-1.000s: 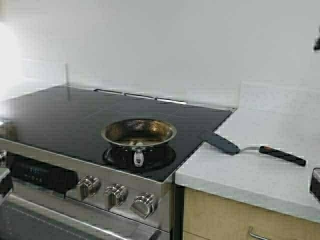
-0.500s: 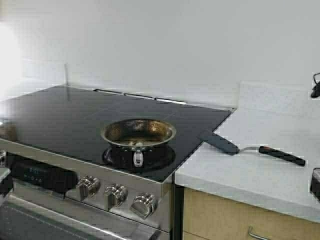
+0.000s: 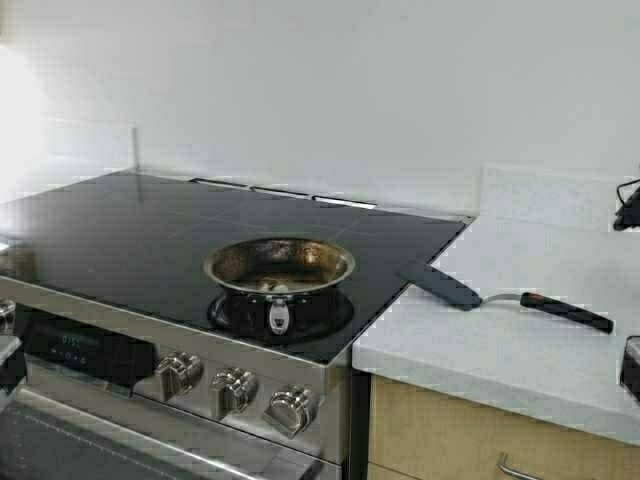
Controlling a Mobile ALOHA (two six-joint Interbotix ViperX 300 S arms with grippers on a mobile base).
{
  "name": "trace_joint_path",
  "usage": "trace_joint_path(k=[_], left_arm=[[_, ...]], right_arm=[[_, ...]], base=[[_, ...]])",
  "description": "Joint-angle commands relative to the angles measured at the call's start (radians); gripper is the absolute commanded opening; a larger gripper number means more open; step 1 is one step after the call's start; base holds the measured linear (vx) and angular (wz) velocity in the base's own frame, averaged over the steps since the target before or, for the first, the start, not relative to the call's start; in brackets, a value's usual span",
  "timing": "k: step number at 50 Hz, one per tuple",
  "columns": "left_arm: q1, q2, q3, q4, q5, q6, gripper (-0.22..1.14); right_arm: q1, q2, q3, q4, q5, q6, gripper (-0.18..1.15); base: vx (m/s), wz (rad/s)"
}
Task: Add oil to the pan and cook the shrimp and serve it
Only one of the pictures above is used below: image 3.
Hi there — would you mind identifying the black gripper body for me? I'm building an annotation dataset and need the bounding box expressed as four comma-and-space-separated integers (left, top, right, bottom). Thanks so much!
612, 192, 640, 231

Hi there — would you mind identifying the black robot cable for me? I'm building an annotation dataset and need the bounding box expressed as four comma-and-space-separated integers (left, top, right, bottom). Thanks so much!
615, 175, 640, 201

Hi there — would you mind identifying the black appliance at right edge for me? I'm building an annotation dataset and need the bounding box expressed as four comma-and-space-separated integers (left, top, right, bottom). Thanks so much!
620, 336, 640, 400

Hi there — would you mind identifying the middle steel stove knob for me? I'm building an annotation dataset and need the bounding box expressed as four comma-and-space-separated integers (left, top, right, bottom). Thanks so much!
209, 368, 258, 420

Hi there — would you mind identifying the steel stove knob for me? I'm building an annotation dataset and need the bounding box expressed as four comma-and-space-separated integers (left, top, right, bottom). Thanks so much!
209, 368, 258, 420
154, 352, 204, 401
262, 384, 319, 438

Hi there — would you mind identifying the steel frying pan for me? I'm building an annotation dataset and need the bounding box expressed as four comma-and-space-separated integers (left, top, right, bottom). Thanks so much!
203, 237, 356, 344

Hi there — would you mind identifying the wooden base cabinet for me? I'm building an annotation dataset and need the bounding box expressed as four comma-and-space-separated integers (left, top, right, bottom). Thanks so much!
368, 376, 639, 479

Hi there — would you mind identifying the right steel stove knob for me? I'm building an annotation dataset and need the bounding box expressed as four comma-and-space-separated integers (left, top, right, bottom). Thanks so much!
262, 384, 319, 438

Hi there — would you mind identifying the left steel stove knob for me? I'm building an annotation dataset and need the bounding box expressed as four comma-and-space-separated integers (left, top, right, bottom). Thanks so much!
154, 352, 204, 401

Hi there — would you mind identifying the steel drawer handle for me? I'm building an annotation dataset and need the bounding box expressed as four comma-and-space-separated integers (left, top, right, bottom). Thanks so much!
497, 452, 541, 480

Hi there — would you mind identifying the black spatula orange accent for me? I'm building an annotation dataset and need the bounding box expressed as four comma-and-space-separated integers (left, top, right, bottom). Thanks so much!
397, 262, 614, 334

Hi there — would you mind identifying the far left steel knob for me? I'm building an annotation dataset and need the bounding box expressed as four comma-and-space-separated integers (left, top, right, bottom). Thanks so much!
0, 299, 16, 335

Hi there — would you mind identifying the raw grey shrimp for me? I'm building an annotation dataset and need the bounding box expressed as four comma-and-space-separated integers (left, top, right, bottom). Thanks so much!
257, 279, 290, 293

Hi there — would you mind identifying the black object at left edge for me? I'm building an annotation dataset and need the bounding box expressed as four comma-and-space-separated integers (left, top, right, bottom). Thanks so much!
1, 336, 26, 394

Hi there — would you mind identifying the stainless steel electric range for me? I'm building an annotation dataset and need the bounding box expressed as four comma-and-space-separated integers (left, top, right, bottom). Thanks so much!
1, 171, 466, 479

